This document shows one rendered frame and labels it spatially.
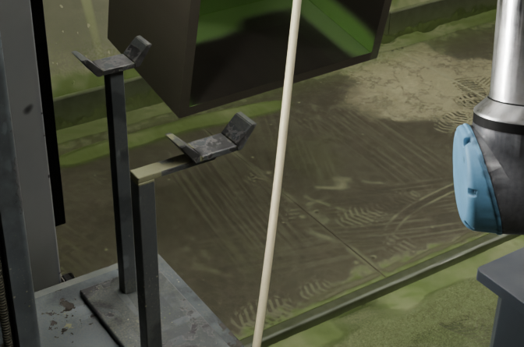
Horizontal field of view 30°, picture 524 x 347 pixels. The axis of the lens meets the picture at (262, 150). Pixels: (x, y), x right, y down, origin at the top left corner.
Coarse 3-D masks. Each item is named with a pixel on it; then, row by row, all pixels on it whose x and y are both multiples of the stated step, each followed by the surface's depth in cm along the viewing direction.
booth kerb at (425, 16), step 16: (432, 0) 366; (448, 0) 370; (464, 0) 375; (480, 0) 380; (496, 0) 386; (400, 16) 360; (416, 16) 364; (432, 16) 369; (448, 16) 374; (464, 16) 379; (384, 32) 359; (400, 32) 363; (128, 80) 305; (144, 80) 308; (64, 96) 295; (80, 96) 298; (96, 96) 301; (128, 96) 307; (144, 96) 311; (64, 112) 297; (80, 112) 300; (96, 112) 303; (64, 128) 299
